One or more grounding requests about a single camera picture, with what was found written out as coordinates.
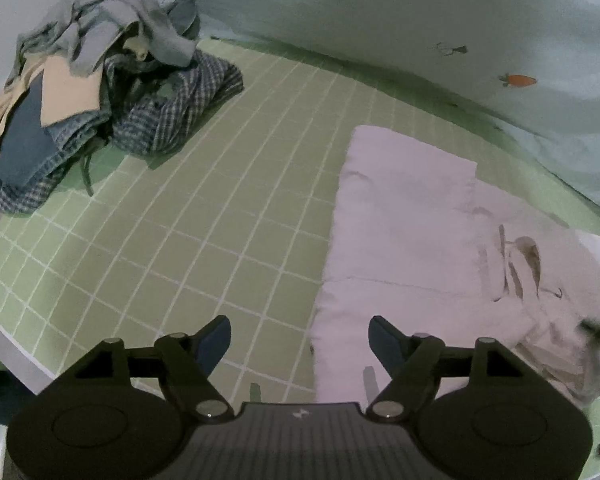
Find blue checked shirt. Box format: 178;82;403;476
0;50;246;217

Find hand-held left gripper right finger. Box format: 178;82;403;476
367;315;532;422

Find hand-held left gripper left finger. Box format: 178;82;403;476
55;315;233;422

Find blue jeans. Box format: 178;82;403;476
0;70;115;192

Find white folded cloth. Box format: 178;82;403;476
572;229;600;311

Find grey blue garment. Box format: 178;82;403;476
15;0;201;80

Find white hooded garment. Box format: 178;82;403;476
310;125;600;407

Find beige cloth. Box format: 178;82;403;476
0;52;112;167

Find green grid mat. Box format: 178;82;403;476
0;37;600;478

